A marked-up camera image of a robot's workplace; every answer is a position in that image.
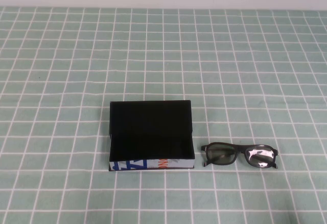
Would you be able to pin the black glasses case box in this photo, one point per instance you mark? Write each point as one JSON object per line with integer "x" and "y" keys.
{"x": 150, "y": 121}

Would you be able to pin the black framed glasses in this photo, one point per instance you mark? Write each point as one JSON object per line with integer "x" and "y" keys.
{"x": 219, "y": 155}

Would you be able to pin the green white checked tablecloth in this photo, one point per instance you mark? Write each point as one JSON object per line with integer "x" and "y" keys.
{"x": 76, "y": 55}

